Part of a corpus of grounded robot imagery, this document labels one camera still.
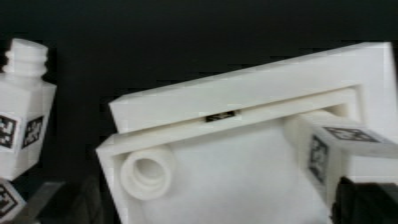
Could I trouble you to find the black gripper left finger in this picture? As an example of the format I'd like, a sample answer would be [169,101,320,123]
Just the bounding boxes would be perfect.
[9,176,105,224]

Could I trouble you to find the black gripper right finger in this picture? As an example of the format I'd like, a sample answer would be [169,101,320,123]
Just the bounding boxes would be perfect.
[331,177,398,224]

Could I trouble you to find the white square tabletop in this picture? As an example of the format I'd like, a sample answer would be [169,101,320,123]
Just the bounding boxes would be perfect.
[96,89,355,224]

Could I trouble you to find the white table leg with tag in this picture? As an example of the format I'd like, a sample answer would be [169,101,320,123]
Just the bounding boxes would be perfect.
[0,38,57,180]

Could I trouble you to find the white table leg two tags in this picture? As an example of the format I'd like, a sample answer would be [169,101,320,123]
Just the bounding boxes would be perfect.
[0,178,27,224]

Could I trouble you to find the white obstacle fence rail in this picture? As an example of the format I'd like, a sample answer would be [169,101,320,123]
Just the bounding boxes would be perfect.
[110,42,398,133]

